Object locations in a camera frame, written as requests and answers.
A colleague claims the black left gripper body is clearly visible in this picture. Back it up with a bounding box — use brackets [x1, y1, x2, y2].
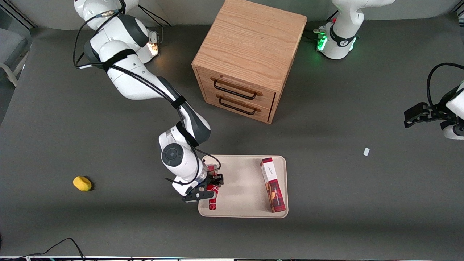
[404, 103, 452, 128]

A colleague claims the red coke bottle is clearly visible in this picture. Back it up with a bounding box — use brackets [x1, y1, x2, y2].
[207, 165, 220, 211]

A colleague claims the white plastic tray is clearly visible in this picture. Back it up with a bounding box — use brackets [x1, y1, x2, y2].
[198, 155, 289, 219]

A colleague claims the red cookie box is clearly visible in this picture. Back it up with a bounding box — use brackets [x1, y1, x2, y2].
[260, 157, 286, 213]

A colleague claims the yellow lemon-shaped object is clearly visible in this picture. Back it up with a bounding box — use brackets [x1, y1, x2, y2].
[73, 176, 92, 192]

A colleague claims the wooden drawer cabinet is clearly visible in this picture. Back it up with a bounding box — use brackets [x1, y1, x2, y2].
[192, 0, 307, 124]

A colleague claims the grey chair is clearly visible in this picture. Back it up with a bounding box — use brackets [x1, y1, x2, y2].
[0, 7, 32, 124]

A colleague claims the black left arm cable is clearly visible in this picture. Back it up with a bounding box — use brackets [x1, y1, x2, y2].
[427, 63, 464, 107]

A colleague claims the black drawer handle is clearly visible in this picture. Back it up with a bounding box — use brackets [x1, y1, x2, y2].
[213, 79, 258, 100]
[218, 96, 257, 116]

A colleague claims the black table edge cable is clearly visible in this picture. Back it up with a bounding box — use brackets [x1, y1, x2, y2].
[0, 238, 86, 261]

